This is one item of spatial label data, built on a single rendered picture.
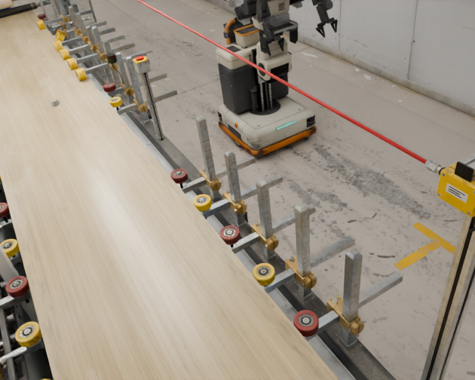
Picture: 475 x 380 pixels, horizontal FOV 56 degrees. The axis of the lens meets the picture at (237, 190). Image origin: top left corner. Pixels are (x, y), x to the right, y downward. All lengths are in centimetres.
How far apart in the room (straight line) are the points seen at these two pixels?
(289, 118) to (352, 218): 104
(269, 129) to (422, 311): 178
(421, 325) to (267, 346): 135
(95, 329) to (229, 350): 47
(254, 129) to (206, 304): 224
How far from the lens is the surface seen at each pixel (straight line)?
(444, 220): 325
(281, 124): 367
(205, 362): 146
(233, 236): 177
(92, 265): 184
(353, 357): 168
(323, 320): 157
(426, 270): 291
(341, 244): 182
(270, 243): 183
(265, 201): 172
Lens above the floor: 214
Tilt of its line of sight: 38 degrees down
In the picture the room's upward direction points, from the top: 8 degrees counter-clockwise
